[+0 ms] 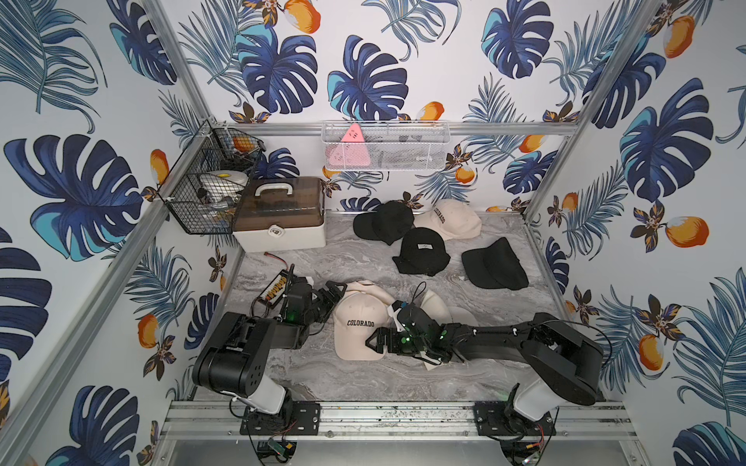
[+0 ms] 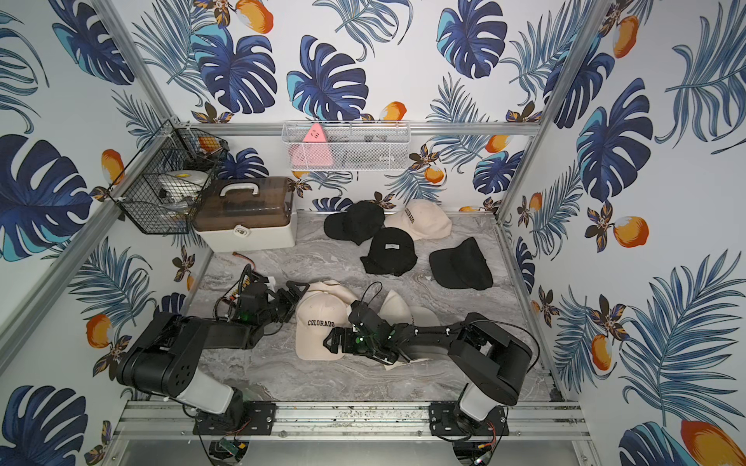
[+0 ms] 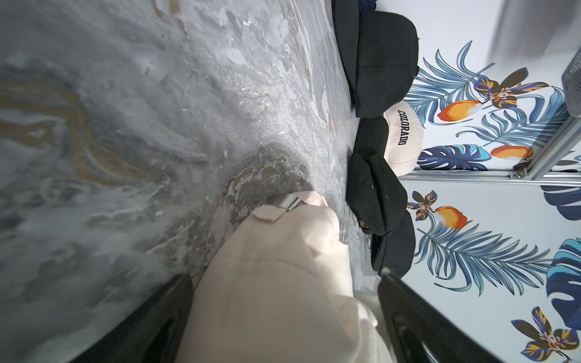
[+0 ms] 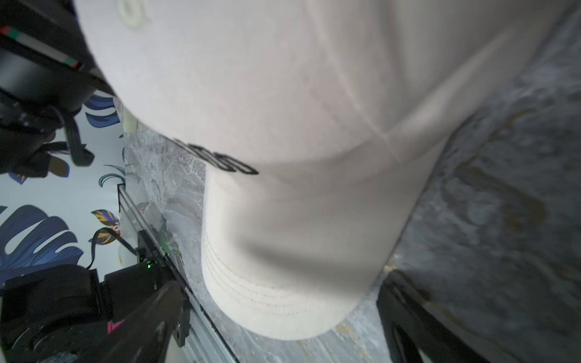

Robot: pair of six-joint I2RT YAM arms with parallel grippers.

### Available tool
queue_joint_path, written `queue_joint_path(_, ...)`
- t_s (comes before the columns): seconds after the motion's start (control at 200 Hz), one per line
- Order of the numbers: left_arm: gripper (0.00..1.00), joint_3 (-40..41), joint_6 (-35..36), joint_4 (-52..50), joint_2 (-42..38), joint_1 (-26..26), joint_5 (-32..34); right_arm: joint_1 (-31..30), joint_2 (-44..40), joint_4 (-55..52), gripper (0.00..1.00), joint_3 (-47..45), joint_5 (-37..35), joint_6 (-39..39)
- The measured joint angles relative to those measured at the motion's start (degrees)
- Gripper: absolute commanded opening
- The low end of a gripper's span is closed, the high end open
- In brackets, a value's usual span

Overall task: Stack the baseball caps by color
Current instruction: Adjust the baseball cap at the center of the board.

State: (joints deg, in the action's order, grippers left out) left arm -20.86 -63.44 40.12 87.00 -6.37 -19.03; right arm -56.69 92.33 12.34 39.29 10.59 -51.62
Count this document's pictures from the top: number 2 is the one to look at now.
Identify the white box brown lid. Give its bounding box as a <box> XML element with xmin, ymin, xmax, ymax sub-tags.
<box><xmin>192</xmin><ymin>177</ymin><xmax>297</xmax><ymax>252</ymax></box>

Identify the white bowl in basket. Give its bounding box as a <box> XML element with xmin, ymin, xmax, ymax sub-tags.
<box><xmin>157</xmin><ymin>170</ymin><xmax>208</xmax><ymax>202</ymax></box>

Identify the pink triangle card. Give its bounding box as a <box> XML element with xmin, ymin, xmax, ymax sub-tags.
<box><xmin>289</xmin><ymin>123</ymin><xmax>334</xmax><ymax>169</ymax></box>

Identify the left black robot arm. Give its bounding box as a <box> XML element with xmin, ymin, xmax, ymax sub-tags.
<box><xmin>117</xmin><ymin>263</ymin><xmax>310</xmax><ymax>436</ymax></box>

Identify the beige cap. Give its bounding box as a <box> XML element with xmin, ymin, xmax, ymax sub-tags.
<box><xmin>384</xmin><ymin>199</ymin><xmax>453</xmax><ymax>241</ymax></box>
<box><xmin>295</xmin><ymin>281</ymin><xmax>357</xmax><ymax>361</ymax></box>
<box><xmin>378</xmin><ymin>289</ymin><xmax>442</xmax><ymax>372</ymax></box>

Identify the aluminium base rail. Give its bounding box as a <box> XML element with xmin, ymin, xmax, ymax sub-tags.
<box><xmin>114</xmin><ymin>402</ymin><xmax>591</xmax><ymax>442</ymax></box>

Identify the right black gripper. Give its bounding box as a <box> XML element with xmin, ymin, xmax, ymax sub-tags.
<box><xmin>321</xmin><ymin>328</ymin><xmax>379</xmax><ymax>355</ymax></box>

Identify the black cap with label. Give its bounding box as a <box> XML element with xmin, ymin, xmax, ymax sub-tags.
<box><xmin>361</xmin><ymin>227</ymin><xmax>418</xmax><ymax>277</ymax></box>

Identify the black wire basket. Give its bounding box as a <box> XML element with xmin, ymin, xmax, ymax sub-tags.
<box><xmin>106</xmin><ymin>120</ymin><xmax>228</xmax><ymax>236</ymax></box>

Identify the clear wall shelf tray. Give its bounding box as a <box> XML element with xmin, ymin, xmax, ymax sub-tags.
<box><xmin>281</xmin><ymin>120</ymin><xmax>412</xmax><ymax>171</ymax></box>

